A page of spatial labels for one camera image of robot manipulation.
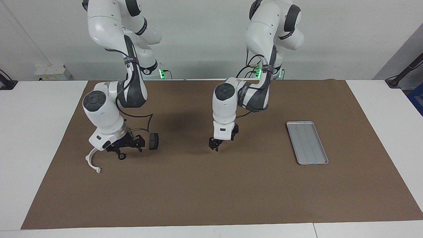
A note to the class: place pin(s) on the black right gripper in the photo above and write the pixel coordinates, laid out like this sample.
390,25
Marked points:
129,142

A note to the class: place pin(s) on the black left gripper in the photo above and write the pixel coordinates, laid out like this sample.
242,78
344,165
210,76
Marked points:
216,142

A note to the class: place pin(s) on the large black bearing gear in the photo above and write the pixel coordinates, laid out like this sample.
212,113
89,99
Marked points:
122,157

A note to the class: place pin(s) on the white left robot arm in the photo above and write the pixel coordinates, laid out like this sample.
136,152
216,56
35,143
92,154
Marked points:
224,105

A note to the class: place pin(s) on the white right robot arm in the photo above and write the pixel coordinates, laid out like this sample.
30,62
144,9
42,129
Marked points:
102,112

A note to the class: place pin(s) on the silver metal tray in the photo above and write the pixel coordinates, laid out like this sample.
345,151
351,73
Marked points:
307,142

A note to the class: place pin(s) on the rectangular dark brake pad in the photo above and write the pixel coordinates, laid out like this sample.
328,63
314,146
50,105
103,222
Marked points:
153,141

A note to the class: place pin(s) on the brown table mat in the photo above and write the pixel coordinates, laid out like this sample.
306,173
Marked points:
214,185

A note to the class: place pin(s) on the white power box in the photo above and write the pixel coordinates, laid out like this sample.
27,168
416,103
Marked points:
53,72

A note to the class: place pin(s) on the black table clamp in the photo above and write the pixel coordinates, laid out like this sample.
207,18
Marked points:
6,84

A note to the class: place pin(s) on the black angled stand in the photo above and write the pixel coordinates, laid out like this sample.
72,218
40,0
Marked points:
395,82

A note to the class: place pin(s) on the blue box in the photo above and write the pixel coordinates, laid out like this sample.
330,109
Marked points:
417,99

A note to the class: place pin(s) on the white curved plastic bracket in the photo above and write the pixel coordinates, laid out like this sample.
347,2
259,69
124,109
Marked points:
88,160

